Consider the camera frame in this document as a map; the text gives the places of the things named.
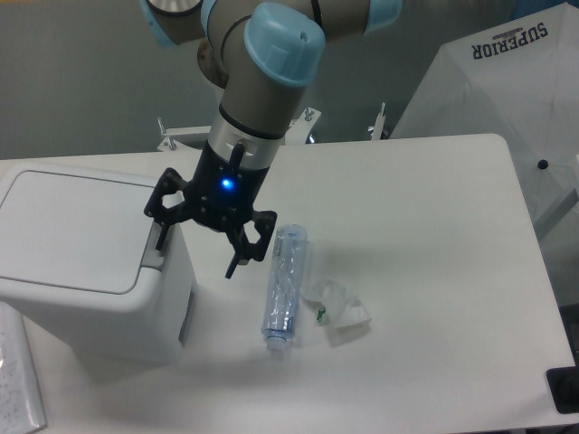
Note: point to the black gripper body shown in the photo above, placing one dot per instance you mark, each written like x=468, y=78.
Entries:
x=220, y=190

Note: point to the white push-lid trash can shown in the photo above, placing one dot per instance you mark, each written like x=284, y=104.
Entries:
x=80, y=258

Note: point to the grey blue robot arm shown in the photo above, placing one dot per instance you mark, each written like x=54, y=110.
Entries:
x=269, y=52

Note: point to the crushed clear plastic bottle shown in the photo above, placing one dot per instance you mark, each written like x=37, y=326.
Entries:
x=285, y=279

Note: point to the crumpled white paper wrapper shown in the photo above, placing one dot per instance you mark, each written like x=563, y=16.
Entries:
x=336, y=305

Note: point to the white paper sheet stack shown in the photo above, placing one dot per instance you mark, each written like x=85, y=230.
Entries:
x=22, y=408

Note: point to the white umbrella with lettering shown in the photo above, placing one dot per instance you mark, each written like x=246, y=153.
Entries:
x=518, y=80

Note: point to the black device at table edge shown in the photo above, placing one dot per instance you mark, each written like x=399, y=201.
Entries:
x=563, y=384

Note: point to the white metal mounting bracket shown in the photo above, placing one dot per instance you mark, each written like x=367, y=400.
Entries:
x=174, y=138

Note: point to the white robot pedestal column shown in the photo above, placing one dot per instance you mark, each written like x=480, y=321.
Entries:
x=210, y=66

